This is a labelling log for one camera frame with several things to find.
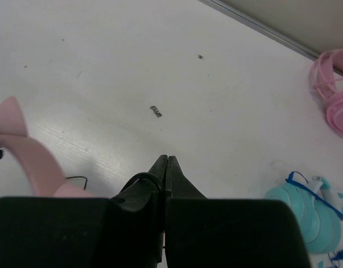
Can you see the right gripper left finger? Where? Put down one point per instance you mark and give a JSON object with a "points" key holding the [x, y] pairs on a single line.
{"points": [[123, 231]]}

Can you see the pink blue cat-ear headphones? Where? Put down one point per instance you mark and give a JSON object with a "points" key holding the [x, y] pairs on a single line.
{"points": [[40, 166]]}

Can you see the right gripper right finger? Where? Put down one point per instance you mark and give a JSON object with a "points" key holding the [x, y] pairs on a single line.
{"points": [[203, 232]]}

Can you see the teal cat-ear headphones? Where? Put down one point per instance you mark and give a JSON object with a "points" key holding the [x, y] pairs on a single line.
{"points": [[317, 204]]}

